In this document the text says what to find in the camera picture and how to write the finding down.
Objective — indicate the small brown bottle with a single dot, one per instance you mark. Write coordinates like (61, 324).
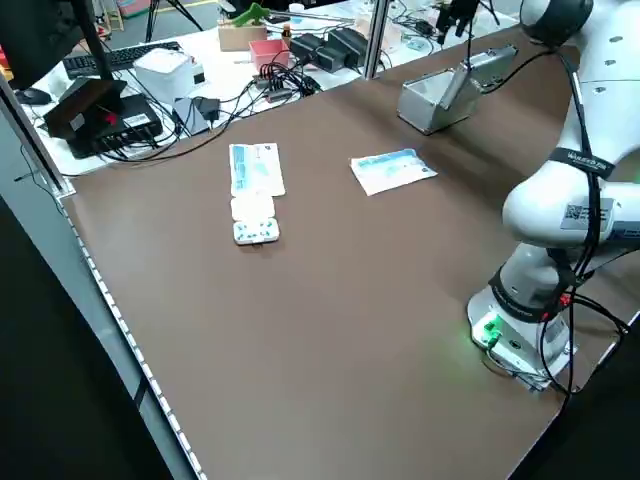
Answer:
(286, 32)

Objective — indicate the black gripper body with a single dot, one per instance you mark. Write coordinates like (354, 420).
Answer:
(462, 7)

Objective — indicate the black monitor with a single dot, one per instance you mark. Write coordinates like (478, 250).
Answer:
(35, 40)

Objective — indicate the black power brick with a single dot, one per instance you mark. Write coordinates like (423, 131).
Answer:
(305, 46)
(350, 45)
(330, 57)

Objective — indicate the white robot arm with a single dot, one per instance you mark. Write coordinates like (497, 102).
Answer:
(610, 100)

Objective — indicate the dark usb hub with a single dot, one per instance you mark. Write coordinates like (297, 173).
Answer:
(272, 85)

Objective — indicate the black keyboard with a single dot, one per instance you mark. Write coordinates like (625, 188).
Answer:
(135, 55)

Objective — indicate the black plug adapter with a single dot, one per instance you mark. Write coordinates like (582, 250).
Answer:
(207, 107)

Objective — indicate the black stand pole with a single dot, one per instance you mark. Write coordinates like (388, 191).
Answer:
(95, 40)

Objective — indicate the pink open box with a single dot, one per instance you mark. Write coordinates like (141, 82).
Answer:
(267, 52)

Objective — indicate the black tripod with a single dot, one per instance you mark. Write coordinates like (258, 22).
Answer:
(151, 21)

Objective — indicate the blue white face mask packet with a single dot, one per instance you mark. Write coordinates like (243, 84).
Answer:
(257, 170)
(395, 172)

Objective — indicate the aluminium frame post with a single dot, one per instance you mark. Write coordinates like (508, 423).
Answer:
(376, 40)

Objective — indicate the dark brown box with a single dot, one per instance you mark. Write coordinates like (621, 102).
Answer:
(82, 107)

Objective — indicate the white plastic pill box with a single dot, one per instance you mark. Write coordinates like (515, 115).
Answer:
(255, 220)

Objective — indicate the white box device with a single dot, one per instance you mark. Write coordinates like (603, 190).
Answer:
(162, 72)

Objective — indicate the black computer mouse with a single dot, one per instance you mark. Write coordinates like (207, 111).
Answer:
(32, 96)

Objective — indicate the green plastic object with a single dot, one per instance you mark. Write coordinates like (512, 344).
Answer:
(252, 15)

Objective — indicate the black network switch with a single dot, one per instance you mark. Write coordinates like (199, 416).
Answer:
(135, 112)

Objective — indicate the grey flat box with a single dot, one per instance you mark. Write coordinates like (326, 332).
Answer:
(189, 122)

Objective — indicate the silver aluminium first-aid case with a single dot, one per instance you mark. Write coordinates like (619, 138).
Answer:
(430, 117)

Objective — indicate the brown cardboard box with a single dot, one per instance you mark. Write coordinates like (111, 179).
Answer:
(240, 37)

